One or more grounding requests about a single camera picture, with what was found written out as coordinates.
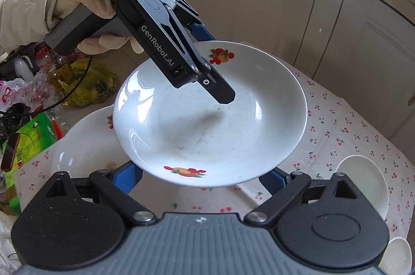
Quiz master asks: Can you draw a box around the red label clear bottle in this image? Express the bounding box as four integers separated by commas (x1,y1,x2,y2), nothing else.
34,42,56,68

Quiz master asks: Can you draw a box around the person's left forearm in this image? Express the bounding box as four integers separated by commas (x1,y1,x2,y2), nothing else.
0,0,73,57

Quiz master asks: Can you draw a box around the brown snack packet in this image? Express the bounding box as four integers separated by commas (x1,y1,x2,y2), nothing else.
1,132,21,172

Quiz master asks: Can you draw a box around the cherry print tablecloth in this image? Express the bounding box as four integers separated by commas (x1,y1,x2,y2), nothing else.
16,66,415,243

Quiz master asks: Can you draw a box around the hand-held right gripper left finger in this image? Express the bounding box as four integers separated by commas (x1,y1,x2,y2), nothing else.
36,161,160,228

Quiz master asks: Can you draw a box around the black cable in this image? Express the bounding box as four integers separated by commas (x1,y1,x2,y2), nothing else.
0,55,94,117

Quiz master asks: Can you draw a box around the white jug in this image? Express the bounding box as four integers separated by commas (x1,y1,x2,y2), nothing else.
15,55,34,81

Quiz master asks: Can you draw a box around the crumpled clear plastic bag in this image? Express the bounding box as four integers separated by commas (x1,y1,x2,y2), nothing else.
0,71,62,120

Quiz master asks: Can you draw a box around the yellow plastic bag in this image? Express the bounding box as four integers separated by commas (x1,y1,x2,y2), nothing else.
58,58,119,108

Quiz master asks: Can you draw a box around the white bowl pink flower print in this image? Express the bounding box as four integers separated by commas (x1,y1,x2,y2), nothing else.
335,155,390,221
378,236,413,275

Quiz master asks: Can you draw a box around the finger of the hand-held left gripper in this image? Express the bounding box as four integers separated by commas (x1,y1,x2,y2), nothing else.
164,8,236,104
154,0,216,43

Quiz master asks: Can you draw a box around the large white fruit-print plate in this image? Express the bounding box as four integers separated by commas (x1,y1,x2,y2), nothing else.
112,41,308,188

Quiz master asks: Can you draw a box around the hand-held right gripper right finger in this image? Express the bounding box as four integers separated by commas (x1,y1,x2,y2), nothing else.
244,167,370,227

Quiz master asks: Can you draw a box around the green snack package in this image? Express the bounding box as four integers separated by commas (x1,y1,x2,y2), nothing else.
3,113,64,215

